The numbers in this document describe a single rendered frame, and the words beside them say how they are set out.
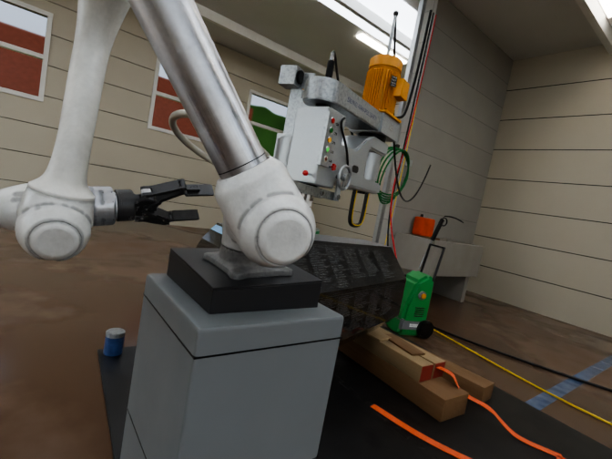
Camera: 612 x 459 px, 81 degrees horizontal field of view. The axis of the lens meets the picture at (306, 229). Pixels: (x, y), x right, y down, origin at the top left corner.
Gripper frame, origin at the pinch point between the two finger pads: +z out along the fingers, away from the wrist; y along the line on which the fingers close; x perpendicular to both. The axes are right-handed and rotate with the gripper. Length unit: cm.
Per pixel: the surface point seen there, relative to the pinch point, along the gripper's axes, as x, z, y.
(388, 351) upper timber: -59, 137, -97
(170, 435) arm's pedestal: -51, -15, -7
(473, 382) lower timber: -94, 178, -77
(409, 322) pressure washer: -49, 227, -154
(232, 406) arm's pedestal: -50, -4, 1
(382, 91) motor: 100, 157, -35
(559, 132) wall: 141, 603, -72
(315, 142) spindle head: 56, 86, -40
